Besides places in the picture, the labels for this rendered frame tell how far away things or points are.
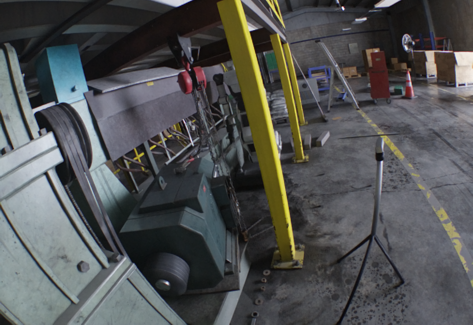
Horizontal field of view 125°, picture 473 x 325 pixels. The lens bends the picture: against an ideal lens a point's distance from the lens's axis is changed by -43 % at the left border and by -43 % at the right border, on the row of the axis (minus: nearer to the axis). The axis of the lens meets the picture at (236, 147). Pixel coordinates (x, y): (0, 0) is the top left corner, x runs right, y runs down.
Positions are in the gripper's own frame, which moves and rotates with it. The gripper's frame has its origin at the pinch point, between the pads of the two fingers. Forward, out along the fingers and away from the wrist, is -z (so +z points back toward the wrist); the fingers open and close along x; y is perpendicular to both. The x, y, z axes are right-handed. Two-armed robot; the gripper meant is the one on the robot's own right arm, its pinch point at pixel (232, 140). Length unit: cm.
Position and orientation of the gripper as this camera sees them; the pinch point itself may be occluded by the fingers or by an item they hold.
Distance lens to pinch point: 259.3
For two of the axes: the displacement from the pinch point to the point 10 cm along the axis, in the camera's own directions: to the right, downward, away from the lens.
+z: -2.0, -9.7, -1.4
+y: 9.3, -1.4, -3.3
